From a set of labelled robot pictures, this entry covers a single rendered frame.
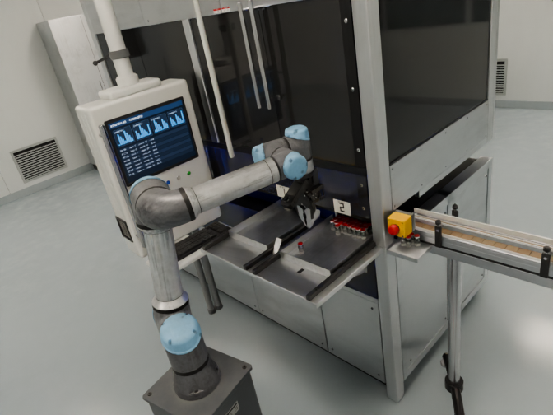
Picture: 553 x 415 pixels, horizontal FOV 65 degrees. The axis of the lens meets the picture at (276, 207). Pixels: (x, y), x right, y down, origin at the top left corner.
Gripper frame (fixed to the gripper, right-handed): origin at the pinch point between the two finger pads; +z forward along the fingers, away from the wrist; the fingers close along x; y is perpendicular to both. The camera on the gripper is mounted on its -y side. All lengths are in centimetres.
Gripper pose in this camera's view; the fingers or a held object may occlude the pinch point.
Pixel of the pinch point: (307, 226)
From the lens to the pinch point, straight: 154.1
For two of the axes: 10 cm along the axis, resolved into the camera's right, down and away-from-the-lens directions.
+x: -6.9, -2.1, 6.9
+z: 1.7, 8.8, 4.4
